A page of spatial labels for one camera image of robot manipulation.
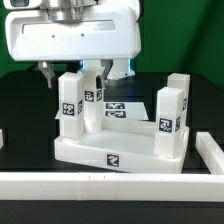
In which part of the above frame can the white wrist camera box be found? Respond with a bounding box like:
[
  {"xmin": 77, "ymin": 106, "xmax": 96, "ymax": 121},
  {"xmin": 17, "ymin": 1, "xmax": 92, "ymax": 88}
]
[{"xmin": 9, "ymin": 0, "xmax": 43, "ymax": 8}]

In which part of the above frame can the white L-shaped obstacle wall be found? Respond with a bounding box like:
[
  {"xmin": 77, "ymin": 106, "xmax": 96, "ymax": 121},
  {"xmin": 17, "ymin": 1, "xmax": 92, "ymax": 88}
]
[{"xmin": 0, "ymin": 131, "xmax": 224, "ymax": 203}]

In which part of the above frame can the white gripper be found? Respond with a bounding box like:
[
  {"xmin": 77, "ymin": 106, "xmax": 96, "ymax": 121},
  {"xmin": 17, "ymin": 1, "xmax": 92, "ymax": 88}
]
[{"xmin": 5, "ymin": 5, "xmax": 141, "ymax": 89}]

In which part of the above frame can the white part at left edge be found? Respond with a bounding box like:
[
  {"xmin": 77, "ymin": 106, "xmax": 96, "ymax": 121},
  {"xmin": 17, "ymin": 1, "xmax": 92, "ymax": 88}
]
[{"xmin": 0, "ymin": 129, "xmax": 4, "ymax": 150}]

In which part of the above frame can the white marker base plate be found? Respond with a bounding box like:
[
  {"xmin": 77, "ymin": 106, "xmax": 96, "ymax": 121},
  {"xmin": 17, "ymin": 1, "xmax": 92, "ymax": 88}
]
[{"xmin": 56, "ymin": 102, "xmax": 148, "ymax": 120}]

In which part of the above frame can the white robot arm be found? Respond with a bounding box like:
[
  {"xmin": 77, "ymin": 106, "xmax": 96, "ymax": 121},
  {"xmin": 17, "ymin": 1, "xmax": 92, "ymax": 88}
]
[{"xmin": 3, "ymin": 0, "xmax": 142, "ymax": 87}]

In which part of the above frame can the white desk tabletop tray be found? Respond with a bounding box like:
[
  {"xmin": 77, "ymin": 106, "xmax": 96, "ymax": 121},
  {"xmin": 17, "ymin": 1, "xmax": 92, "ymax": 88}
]
[{"xmin": 54, "ymin": 118, "xmax": 189, "ymax": 174}]

